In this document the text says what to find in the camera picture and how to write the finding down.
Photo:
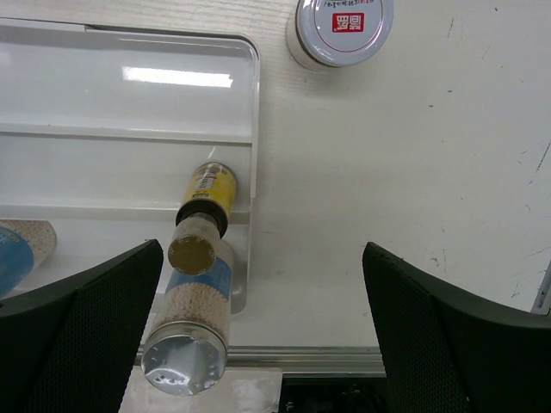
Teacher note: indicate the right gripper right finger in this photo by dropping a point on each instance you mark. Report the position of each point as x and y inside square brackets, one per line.
[445, 349]

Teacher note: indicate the yellow label bottle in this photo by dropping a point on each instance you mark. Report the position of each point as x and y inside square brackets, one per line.
[202, 219]

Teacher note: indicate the orange spice jar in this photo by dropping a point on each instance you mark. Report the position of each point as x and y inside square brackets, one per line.
[328, 35]

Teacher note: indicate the blue label shaker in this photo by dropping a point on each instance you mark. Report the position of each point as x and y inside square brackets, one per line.
[186, 352]
[25, 245]

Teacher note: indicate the white divided tray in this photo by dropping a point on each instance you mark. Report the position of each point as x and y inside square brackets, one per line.
[102, 129]

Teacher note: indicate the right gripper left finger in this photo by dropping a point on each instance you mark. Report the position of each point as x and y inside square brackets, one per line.
[70, 346]

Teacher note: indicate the aluminium right rail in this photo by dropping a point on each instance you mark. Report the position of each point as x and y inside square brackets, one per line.
[542, 303]

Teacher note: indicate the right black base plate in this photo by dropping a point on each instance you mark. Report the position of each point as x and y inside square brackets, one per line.
[317, 394]

